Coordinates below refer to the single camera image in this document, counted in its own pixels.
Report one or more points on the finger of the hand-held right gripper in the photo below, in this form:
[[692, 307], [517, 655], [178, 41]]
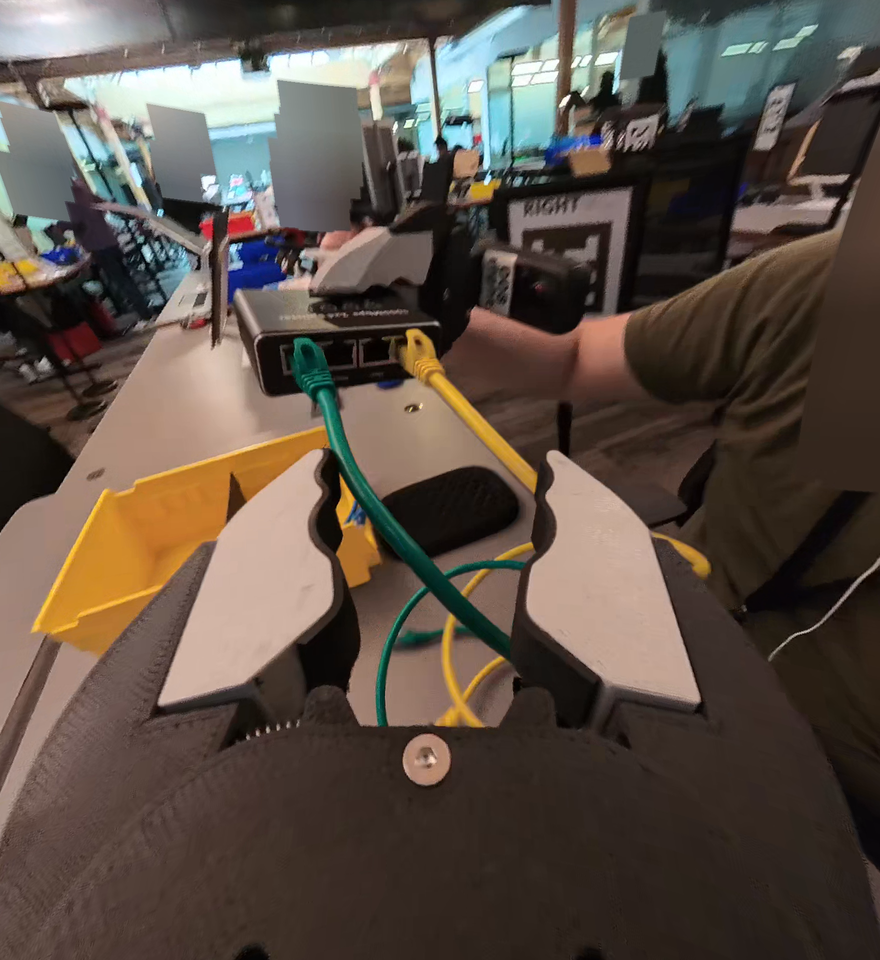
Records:
[[372, 259]]

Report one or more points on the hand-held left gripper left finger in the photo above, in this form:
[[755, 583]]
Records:
[[259, 592]]

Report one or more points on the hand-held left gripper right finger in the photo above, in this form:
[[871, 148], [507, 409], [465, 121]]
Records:
[[605, 600]]

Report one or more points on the black ethernet switch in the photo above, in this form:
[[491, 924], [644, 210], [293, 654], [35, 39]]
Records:
[[275, 311]]

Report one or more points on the yellow plastic bin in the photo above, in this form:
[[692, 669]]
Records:
[[132, 540]]

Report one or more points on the person's right forearm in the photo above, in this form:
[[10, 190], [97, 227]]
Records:
[[545, 360]]

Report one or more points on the black framed marker sign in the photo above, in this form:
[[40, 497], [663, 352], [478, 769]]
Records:
[[612, 225]]

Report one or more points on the blue storage bin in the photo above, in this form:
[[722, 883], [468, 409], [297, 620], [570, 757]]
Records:
[[259, 259]]

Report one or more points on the white stand with dark board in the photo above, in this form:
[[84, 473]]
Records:
[[219, 277]]

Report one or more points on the black oval pad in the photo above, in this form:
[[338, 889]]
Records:
[[451, 510]]

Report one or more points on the black office chair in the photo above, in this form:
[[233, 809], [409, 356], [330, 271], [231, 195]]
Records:
[[4, 465]]

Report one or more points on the small marker tag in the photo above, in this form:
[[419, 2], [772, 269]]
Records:
[[774, 112]]

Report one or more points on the red storage bins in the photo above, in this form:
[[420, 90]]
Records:
[[72, 341]]

